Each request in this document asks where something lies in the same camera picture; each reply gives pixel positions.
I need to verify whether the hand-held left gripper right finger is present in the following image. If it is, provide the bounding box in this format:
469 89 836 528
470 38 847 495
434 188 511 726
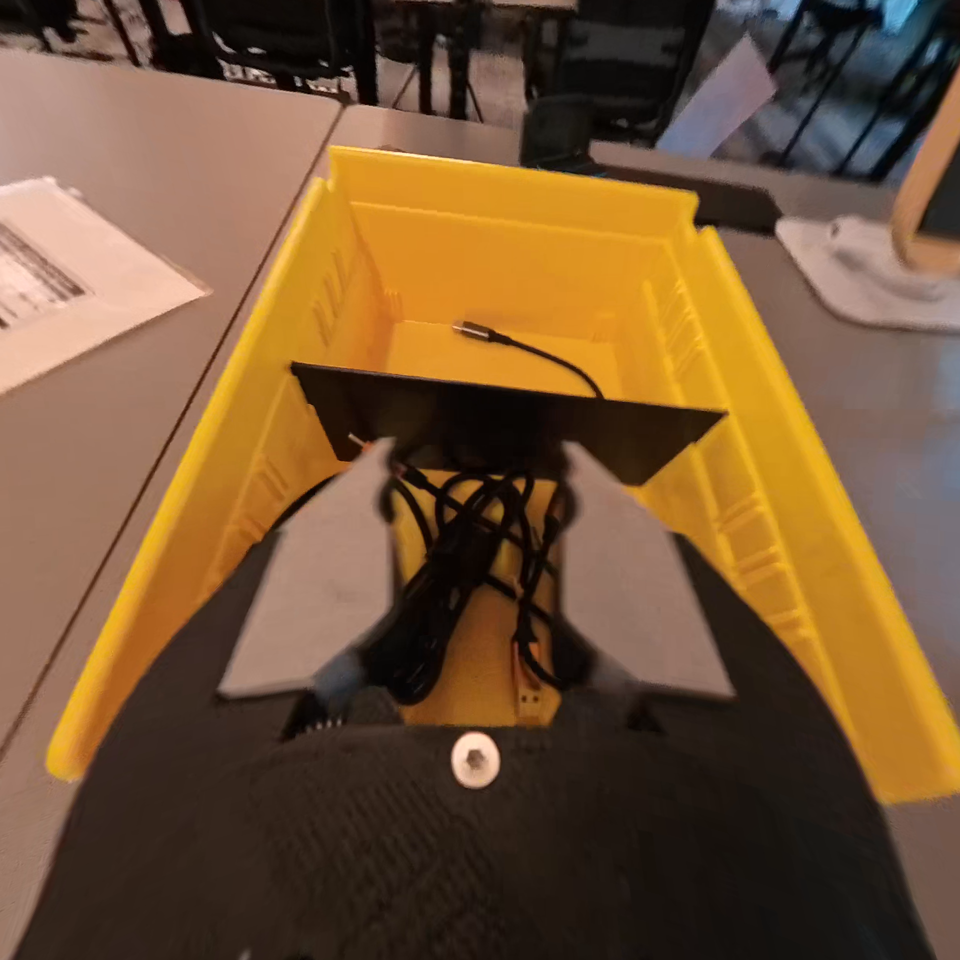
558 441 735 714

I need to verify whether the black office chair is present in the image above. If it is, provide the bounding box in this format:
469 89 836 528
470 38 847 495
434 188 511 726
525 0 715 145
146 0 380 105

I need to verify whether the yellow plastic bin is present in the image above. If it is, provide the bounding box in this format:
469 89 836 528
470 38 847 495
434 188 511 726
46 146 960 804

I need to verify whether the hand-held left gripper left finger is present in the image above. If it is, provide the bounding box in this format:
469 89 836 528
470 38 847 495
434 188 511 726
217 438 399 707

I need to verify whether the white paper sheet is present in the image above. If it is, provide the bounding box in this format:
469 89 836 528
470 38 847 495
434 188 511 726
656 33 778 159

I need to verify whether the printed paper sheet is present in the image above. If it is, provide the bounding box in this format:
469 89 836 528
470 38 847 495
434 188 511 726
0 176 213 396

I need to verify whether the black bin divider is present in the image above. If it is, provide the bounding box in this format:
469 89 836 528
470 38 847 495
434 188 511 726
291 362 729 487

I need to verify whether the tangle of black cables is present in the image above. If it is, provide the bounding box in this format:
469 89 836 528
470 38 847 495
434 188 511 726
375 461 580 706

